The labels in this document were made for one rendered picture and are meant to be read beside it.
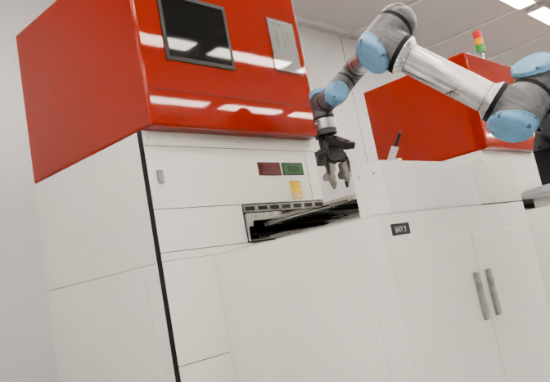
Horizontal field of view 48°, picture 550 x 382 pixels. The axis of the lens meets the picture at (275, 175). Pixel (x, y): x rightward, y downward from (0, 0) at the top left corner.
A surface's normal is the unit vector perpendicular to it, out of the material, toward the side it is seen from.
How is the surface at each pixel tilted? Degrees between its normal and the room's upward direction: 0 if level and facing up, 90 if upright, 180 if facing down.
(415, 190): 90
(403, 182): 90
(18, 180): 90
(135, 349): 90
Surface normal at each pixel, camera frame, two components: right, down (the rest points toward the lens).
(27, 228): 0.72, -0.25
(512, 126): -0.47, 0.78
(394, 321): -0.67, 0.00
